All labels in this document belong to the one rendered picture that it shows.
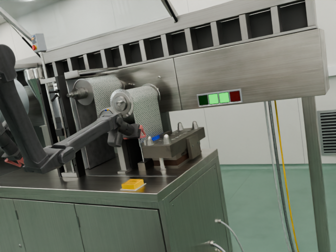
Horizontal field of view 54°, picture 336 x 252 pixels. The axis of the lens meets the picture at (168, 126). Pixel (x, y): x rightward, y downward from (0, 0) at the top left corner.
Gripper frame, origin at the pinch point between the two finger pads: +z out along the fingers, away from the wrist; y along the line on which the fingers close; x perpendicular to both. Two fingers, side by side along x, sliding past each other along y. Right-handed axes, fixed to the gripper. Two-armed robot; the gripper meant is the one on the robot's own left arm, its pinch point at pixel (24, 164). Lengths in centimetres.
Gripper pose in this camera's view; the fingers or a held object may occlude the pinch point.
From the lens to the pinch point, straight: 172.8
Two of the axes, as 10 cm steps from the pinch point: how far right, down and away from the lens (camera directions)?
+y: -9.1, 1.0, 4.0
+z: 3.3, 7.5, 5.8
